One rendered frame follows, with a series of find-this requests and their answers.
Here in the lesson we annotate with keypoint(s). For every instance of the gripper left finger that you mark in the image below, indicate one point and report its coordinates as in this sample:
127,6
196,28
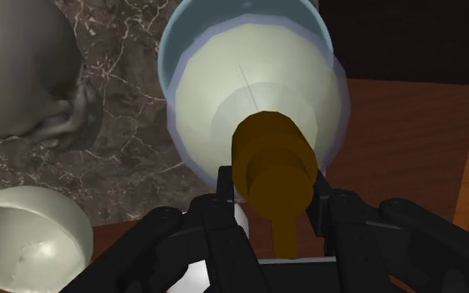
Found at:
222,251

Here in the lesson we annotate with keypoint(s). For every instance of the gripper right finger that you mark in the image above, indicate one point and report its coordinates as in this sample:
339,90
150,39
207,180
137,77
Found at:
364,243

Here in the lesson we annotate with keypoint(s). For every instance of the light blue bowl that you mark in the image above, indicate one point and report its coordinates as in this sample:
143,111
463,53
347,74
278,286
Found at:
185,36

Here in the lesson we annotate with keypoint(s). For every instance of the white bowl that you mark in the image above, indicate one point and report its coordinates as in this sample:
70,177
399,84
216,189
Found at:
31,243

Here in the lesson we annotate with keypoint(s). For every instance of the grey rounded jug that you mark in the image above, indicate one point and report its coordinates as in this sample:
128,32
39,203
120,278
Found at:
19,69

